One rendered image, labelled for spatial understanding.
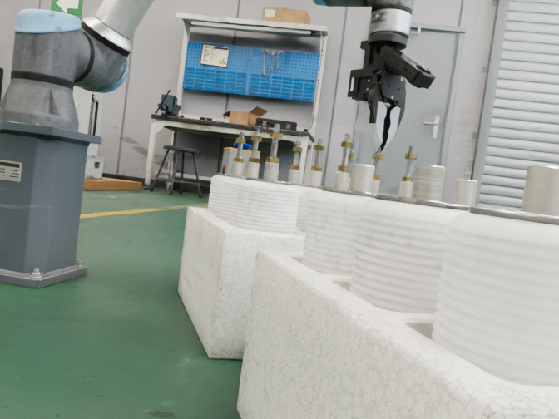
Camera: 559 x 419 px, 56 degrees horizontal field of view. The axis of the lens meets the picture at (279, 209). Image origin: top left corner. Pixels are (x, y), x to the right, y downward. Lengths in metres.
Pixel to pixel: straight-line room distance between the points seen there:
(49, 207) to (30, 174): 0.07
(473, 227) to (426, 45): 5.81
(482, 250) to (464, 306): 0.03
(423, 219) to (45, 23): 0.91
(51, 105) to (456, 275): 0.94
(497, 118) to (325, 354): 5.70
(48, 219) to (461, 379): 0.93
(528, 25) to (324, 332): 5.98
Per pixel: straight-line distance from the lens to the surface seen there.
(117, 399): 0.63
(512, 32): 6.23
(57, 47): 1.14
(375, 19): 1.03
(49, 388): 0.65
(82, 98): 4.48
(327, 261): 0.48
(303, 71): 5.88
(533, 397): 0.25
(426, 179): 0.40
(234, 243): 0.72
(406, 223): 0.37
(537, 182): 0.31
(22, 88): 1.13
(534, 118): 6.10
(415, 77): 0.95
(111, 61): 1.25
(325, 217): 0.48
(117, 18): 1.24
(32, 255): 1.10
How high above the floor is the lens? 0.25
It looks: 3 degrees down
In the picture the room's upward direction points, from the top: 7 degrees clockwise
